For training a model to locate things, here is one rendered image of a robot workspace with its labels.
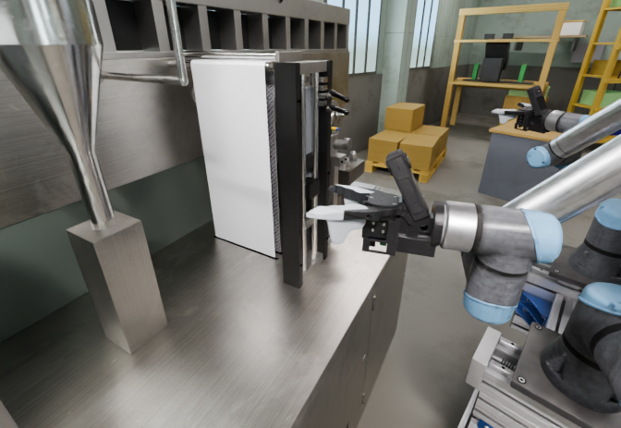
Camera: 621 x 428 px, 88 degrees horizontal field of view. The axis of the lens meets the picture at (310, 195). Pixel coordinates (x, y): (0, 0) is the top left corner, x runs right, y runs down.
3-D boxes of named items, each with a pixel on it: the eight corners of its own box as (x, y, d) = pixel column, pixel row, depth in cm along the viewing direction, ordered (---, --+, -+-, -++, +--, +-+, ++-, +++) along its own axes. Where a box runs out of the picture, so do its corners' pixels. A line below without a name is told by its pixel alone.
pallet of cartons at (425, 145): (398, 146, 515) (404, 100, 485) (461, 160, 455) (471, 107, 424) (350, 167, 427) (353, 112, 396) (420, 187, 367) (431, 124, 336)
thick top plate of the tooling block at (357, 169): (348, 186, 125) (349, 171, 123) (266, 168, 143) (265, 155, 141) (363, 173, 138) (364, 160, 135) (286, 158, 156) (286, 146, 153)
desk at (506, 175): (576, 178, 391) (597, 120, 361) (545, 213, 310) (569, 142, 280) (515, 165, 436) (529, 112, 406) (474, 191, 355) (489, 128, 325)
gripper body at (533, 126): (511, 128, 132) (540, 135, 122) (515, 107, 128) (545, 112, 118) (525, 124, 134) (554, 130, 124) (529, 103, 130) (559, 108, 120)
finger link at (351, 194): (326, 212, 63) (360, 227, 56) (328, 182, 61) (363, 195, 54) (338, 209, 65) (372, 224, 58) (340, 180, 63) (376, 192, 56)
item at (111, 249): (127, 371, 62) (9, 44, 38) (86, 340, 68) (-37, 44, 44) (185, 322, 73) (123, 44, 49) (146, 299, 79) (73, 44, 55)
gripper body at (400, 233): (357, 250, 51) (437, 263, 48) (361, 200, 48) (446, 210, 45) (363, 232, 58) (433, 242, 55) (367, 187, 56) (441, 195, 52)
